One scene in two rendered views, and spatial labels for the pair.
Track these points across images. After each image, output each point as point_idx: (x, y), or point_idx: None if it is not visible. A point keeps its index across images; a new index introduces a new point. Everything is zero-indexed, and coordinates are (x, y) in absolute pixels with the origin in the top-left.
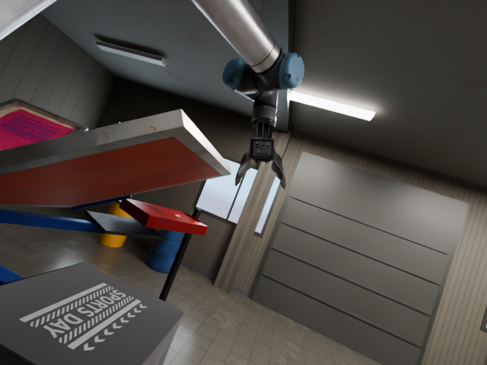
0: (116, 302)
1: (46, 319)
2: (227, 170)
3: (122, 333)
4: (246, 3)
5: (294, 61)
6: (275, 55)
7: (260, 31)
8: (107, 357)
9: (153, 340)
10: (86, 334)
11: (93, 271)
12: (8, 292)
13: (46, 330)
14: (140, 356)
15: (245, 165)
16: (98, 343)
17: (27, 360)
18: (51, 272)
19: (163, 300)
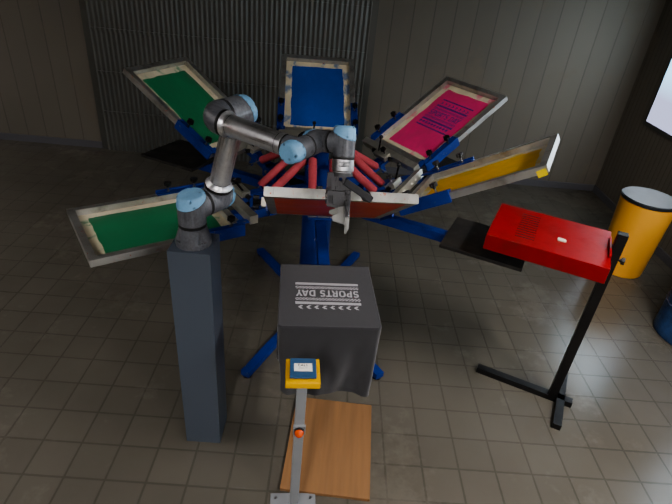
0: (345, 297)
1: (303, 287)
2: (391, 202)
3: (322, 311)
4: (250, 134)
5: (282, 149)
6: (275, 149)
7: (262, 142)
8: (301, 314)
9: (330, 324)
10: (307, 302)
11: (363, 274)
12: (306, 269)
13: (297, 291)
14: (313, 324)
15: (337, 208)
16: (306, 308)
17: (279, 297)
18: (338, 266)
19: (378, 314)
